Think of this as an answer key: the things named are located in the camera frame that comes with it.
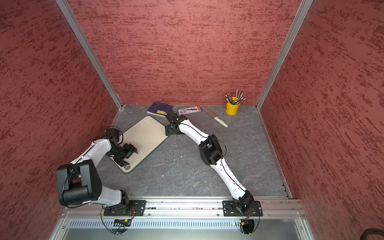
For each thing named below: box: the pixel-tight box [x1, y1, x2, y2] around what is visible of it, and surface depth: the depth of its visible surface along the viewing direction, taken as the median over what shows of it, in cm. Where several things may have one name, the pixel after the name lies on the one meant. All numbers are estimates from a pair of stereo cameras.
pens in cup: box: [225, 90, 246, 105], surface depth 112 cm
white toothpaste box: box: [177, 106, 203, 116], surface depth 120 cm
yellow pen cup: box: [225, 96, 241, 116], surface depth 116 cm
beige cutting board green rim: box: [110, 116, 169, 173], surface depth 103 cm
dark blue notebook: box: [147, 102, 174, 117], surface depth 120 cm
